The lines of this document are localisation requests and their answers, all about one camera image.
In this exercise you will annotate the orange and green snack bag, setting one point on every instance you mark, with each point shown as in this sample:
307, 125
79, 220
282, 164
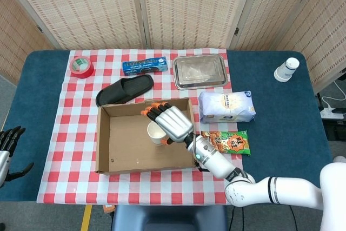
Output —
229, 143

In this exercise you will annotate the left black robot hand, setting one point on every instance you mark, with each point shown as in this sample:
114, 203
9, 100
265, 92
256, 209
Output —
9, 139

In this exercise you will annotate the dark teal table cover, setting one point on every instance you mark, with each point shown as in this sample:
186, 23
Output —
281, 122

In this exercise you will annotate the blue and white tissue pack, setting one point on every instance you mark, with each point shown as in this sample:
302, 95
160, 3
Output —
227, 106

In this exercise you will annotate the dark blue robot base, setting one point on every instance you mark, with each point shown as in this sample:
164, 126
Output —
167, 218

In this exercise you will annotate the white small paper cup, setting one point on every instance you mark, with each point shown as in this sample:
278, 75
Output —
154, 135

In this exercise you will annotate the red tape roll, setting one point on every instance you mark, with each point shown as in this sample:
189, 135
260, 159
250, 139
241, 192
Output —
81, 68

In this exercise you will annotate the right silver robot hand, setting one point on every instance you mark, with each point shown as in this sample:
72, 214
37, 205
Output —
173, 122

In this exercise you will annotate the blue cookie box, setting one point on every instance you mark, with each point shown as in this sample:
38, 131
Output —
144, 66

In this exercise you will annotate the brown cardboard box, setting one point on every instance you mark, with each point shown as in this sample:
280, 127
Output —
127, 150

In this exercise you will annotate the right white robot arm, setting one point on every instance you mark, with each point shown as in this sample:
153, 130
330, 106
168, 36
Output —
292, 190

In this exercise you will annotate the woven bamboo folding screen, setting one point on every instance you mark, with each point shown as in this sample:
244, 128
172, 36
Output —
86, 6

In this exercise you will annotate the white power strip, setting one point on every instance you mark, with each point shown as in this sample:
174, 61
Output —
332, 113

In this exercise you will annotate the silver metal tray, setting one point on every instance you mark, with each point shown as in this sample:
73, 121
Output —
200, 71

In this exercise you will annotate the red white checkered tablecloth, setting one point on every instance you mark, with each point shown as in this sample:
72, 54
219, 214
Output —
75, 133

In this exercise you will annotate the black slipper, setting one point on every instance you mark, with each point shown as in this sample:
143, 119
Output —
127, 89

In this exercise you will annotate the stack of white paper cups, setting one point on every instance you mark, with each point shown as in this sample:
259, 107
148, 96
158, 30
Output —
286, 70

